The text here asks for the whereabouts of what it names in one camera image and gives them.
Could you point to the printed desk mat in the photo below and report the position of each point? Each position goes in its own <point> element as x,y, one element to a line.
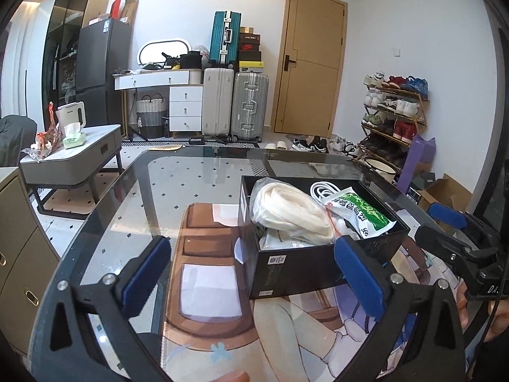
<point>214,246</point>

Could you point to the scattered loose shoes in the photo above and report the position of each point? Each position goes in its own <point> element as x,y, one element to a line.
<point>310,144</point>

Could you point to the dark jacket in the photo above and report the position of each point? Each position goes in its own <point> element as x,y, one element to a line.
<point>16,135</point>

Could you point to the silver suitcase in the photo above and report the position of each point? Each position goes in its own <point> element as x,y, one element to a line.
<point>250,103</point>

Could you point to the white dressing table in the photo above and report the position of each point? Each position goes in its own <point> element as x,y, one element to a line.
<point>185,107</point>

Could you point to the rows of racked shoes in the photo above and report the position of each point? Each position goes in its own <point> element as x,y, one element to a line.
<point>405,107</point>

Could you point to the red snack bag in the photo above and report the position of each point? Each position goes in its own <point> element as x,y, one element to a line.
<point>49,127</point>

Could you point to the white enamel basin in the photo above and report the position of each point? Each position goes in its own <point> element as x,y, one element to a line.
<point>379,164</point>

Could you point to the black refrigerator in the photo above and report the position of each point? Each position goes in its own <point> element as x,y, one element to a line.
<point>103,55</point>

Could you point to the person's right hand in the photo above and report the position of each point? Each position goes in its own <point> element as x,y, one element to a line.
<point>499,322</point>

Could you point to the dark glass cabinet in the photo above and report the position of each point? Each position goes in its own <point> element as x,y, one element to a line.
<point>63,28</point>

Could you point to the beige cabinet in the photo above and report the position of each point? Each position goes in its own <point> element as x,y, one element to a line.
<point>24,266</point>

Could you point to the white suitcase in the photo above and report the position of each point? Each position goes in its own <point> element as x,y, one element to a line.
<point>216,99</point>

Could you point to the white printed paper packet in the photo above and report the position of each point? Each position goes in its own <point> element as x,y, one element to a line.
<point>278,240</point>

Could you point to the green white packet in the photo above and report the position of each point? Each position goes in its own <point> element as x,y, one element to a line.
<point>358,211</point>

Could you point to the red flat box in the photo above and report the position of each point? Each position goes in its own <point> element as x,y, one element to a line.
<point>117,7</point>

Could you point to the brown shoe box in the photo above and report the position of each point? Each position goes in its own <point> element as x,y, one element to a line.
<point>246,30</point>

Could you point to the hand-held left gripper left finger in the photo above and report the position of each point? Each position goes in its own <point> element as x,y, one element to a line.
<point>145,274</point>

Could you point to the white electric kettle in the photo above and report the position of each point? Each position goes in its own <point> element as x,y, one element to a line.
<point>71,115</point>

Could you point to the wooden door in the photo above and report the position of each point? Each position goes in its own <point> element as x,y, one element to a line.
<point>310,87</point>

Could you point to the clear plastic wrapper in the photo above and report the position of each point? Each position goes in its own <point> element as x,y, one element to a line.
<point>35,153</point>

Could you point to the teal suitcase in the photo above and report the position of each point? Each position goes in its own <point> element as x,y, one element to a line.
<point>220,39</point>

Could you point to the oval mirror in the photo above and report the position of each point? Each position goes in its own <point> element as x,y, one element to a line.
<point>159,49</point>

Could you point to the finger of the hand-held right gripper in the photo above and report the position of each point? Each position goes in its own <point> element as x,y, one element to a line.
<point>437,238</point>
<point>449,215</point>

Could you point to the woven laundry basket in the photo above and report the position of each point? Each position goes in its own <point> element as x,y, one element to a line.
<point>151,115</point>

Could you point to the wooden shoe rack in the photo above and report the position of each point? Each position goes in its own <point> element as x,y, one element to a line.
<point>415,96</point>

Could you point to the grey coffee table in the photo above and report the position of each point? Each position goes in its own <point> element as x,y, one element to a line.
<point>79,163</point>

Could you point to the flat cardboard box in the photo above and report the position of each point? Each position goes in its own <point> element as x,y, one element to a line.
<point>129,10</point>

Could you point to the green tissue pack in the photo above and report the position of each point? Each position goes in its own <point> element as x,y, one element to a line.
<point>74,141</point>

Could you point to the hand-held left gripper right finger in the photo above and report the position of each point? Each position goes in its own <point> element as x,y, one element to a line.
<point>360,278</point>

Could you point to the black bag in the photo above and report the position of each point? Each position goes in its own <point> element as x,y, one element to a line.
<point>191,60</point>

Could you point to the purple paper bag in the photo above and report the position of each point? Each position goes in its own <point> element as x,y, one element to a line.
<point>415,159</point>

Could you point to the black red shoe box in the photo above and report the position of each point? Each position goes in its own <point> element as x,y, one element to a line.
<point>249,47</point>

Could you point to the open cardboard box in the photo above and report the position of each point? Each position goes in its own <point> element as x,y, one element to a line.
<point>445,191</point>

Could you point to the black cardboard box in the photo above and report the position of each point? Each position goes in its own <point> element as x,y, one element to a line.
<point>294,270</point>

